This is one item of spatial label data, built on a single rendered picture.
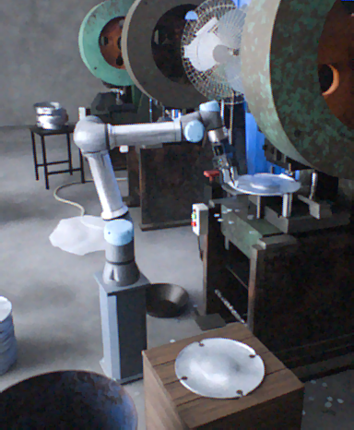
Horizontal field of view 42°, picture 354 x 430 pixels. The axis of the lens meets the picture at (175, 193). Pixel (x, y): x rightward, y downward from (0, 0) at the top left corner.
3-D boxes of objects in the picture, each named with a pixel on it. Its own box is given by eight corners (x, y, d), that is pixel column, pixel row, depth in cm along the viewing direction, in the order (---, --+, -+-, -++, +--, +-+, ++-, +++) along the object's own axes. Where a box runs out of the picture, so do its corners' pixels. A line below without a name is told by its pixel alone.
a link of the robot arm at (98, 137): (68, 126, 164) (206, 115, 168) (72, 122, 174) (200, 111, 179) (73, 159, 168) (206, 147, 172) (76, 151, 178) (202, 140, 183)
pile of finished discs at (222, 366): (200, 412, 135) (200, 409, 134) (161, 353, 160) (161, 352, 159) (282, 382, 146) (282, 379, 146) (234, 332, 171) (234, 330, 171)
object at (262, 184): (245, 198, 182) (245, 196, 181) (221, 177, 208) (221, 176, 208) (312, 192, 188) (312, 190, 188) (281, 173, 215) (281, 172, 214)
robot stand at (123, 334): (112, 388, 193) (106, 292, 178) (99, 362, 209) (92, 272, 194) (154, 375, 200) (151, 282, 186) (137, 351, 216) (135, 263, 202)
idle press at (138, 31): (133, 244, 327) (122, -28, 272) (110, 200, 417) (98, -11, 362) (322, 220, 370) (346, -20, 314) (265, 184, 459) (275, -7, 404)
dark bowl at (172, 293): (141, 328, 232) (140, 316, 230) (127, 299, 259) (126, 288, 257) (197, 317, 241) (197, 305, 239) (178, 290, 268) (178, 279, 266)
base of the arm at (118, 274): (109, 290, 181) (108, 267, 178) (98, 273, 194) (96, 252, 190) (146, 281, 187) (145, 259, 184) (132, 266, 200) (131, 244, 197)
